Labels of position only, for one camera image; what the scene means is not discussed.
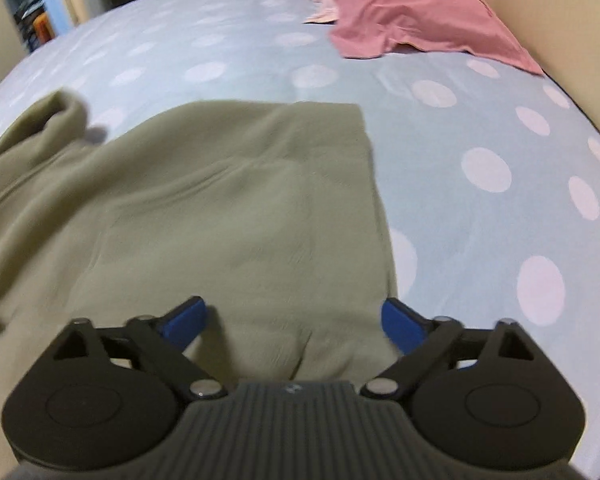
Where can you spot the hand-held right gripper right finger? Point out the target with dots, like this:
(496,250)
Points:
(402,325)

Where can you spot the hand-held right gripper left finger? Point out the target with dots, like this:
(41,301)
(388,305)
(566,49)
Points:
(185,322)

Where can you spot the olive green sweatshirt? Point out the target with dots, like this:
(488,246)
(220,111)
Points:
(220,210)

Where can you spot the blue polka dot bedsheet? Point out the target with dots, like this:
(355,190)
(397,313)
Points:
(455,125)

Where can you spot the beige padded headboard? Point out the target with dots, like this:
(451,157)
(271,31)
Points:
(555,5)

